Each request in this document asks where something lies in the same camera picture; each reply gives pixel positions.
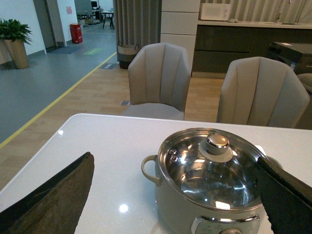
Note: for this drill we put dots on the white microwave oven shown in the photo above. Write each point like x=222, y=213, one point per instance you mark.
x=215, y=11

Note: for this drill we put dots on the woven laundry basket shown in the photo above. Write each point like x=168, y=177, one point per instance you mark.
x=126, y=53

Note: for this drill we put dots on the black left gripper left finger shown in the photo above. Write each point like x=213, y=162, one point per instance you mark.
x=55, y=206

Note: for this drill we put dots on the dark kitchen counter cabinet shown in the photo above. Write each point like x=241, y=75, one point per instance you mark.
x=218, y=43

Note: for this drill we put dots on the glass pot lid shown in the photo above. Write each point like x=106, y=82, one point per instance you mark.
x=211, y=167

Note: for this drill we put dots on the white square coaster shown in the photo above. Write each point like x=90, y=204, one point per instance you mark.
x=261, y=149

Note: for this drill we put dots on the distant black table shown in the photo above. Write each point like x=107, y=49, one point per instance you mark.
x=108, y=15

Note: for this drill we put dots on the beige upholstered chair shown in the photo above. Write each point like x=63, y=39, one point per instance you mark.
x=159, y=78
x=260, y=91

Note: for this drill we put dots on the black appliance box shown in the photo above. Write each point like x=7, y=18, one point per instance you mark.
x=296, y=55

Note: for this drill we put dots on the left beige upholstered chair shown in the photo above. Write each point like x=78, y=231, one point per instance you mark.
x=159, y=78

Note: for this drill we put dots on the red fire extinguisher box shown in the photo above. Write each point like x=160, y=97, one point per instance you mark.
x=76, y=34

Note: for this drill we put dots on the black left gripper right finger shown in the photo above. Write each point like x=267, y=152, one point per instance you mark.
x=286, y=199

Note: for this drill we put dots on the potted green plant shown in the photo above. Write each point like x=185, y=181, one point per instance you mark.
x=15, y=35

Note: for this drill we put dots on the beige electric cooking pot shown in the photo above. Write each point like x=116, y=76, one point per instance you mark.
x=186, y=217

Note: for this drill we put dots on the right beige upholstered chair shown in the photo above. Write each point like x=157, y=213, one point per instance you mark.
x=260, y=91

